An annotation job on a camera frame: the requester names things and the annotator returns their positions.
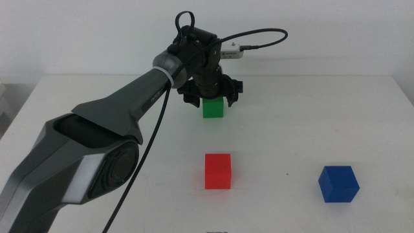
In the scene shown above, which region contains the green cube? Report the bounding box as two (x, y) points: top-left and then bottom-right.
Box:
(202, 96), (225, 119)

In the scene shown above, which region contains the red cube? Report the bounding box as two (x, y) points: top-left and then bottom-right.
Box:
(204, 153), (232, 190)

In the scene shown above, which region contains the blue cube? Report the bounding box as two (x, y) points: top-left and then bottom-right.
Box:
(318, 165), (360, 204)

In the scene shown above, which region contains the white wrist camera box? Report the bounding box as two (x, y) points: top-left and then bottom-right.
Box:
(221, 43), (245, 60)

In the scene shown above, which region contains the black braided camera cable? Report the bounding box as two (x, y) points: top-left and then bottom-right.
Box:
(102, 27), (289, 233)

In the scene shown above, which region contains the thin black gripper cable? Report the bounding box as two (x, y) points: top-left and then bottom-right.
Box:
(175, 10), (196, 38)

